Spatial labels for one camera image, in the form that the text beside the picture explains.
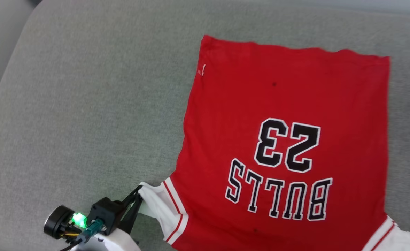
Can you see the beige fabric sofa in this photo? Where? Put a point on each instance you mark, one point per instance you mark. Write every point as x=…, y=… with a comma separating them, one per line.
x=86, y=104

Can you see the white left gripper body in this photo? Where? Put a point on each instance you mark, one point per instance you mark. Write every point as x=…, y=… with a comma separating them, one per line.
x=58, y=223

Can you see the red Bulls 23 jersey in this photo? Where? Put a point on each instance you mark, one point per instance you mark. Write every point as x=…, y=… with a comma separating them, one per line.
x=278, y=97

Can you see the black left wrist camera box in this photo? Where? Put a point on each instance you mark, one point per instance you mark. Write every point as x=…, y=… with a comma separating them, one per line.
x=105, y=211

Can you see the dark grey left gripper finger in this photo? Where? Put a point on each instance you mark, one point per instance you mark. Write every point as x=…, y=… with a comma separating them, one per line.
x=132, y=197
x=132, y=216

